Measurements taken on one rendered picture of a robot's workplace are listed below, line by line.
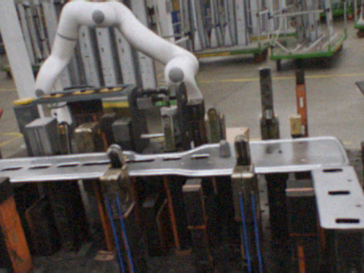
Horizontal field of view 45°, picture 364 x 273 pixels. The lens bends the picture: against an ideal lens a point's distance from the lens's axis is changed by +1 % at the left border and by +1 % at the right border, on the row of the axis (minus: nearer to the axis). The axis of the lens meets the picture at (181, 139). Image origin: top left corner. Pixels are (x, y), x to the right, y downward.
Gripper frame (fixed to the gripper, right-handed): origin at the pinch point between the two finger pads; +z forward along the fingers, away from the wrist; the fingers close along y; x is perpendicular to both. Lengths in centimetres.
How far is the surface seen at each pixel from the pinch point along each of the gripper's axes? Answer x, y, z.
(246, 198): -89, -96, -9
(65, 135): -27, -54, -17
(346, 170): -113, -87, -10
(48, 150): -20, -55, -12
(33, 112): -5.9, -32.7, -21.3
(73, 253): -29, -73, 18
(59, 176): -33, -76, -10
